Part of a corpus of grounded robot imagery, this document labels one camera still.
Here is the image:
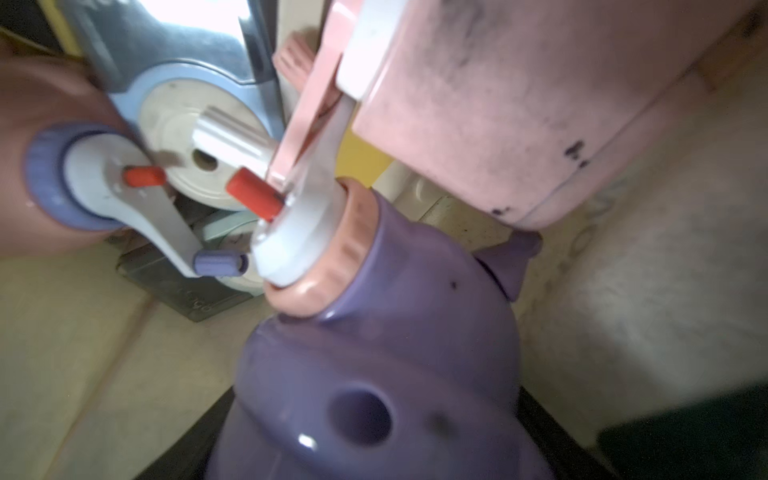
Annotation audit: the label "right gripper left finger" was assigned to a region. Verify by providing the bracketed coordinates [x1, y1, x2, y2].
[135, 387, 235, 480]

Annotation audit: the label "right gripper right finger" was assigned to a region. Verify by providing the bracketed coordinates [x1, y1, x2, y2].
[517, 388, 617, 480]

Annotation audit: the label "cream canvas tote bag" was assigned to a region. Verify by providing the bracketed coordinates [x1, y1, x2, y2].
[1, 52, 767, 479]

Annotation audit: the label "purple pencil sharpener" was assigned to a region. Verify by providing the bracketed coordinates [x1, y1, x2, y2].
[204, 180, 554, 479]

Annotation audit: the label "pink pencil sharpener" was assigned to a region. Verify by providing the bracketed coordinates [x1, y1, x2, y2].
[267, 1, 758, 230]

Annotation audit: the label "peach round pencil sharpener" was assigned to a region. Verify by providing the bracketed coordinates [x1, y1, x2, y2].
[1, 56, 248, 278]

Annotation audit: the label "blue grey pencil sharpener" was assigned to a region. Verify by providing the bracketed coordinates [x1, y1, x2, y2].
[57, 1, 285, 211]

